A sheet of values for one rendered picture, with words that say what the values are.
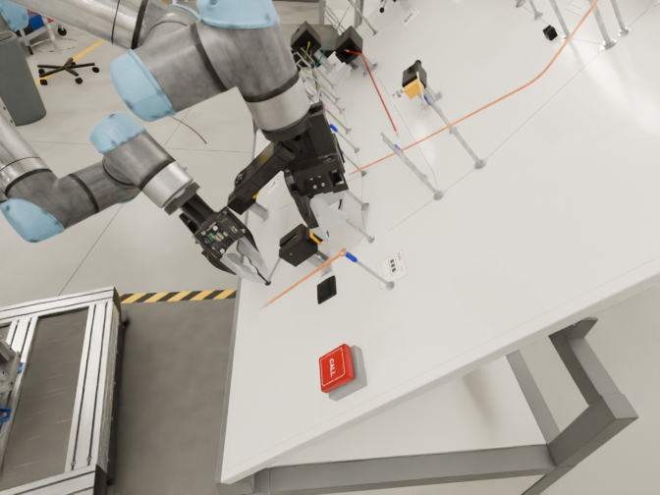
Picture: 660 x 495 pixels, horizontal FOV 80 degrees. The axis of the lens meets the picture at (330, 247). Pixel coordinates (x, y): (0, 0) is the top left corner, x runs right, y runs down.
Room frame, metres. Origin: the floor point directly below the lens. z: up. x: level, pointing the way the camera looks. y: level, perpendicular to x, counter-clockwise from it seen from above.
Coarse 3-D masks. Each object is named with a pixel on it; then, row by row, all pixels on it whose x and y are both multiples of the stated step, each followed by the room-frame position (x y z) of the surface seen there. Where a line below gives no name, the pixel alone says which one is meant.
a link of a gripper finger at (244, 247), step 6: (240, 240) 0.51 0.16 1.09; (246, 240) 0.53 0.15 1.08; (240, 246) 0.52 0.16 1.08; (246, 246) 0.51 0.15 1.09; (252, 246) 0.52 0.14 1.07; (240, 252) 0.51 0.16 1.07; (246, 252) 0.51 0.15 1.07; (252, 252) 0.50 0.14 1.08; (258, 252) 0.52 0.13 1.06; (252, 258) 0.51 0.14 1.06; (258, 258) 0.49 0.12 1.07; (252, 264) 0.50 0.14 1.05; (258, 264) 0.50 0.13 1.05; (264, 264) 0.51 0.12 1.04; (258, 270) 0.49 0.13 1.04; (264, 270) 0.50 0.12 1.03; (264, 276) 0.49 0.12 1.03
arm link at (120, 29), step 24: (24, 0) 0.51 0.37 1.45; (48, 0) 0.51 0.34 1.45; (72, 0) 0.52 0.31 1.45; (96, 0) 0.53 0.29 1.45; (120, 0) 0.54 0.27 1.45; (144, 0) 0.56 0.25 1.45; (72, 24) 0.53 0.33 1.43; (96, 24) 0.52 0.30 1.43; (120, 24) 0.53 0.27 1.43; (144, 24) 0.54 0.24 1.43
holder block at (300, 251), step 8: (296, 232) 0.50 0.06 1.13; (304, 232) 0.50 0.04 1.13; (280, 240) 0.51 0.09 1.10; (288, 240) 0.50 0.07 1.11; (296, 240) 0.48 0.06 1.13; (304, 240) 0.48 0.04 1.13; (280, 248) 0.49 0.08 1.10; (288, 248) 0.47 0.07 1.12; (296, 248) 0.47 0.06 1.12; (304, 248) 0.47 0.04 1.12; (312, 248) 0.47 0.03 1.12; (280, 256) 0.47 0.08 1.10; (288, 256) 0.47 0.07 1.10; (296, 256) 0.47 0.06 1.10; (304, 256) 0.47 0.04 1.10; (296, 264) 0.47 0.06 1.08
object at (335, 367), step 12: (336, 348) 0.30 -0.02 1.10; (348, 348) 0.30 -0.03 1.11; (324, 360) 0.29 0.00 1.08; (336, 360) 0.28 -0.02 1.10; (348, 360) 0.27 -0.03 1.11; (324, 372) 0.27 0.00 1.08; (336, 372) 0.26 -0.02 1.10; (348, 372) 0.26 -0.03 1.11; (324, 384) 0.25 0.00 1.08; (336, 384) 0.25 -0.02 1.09
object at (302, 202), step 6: (294, 186) 0.46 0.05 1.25; (294, 192) 0.45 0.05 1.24; (300, 192) 0.46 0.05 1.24; (294, 198) 0.45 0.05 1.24; (300, 198) 0.45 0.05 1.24; (306, 198) 0.46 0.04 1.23; (300, 204) 0.44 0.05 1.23; (306, 204) 0.44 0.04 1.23; (300, 210) 0.44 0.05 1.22; (306, 210) 0.44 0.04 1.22; (306, 216) 0.45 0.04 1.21; (312, 216) 0.45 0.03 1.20; (306, 222) 0.45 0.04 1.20; (312, 222) 0.45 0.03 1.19; (312, 228) 0.45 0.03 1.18
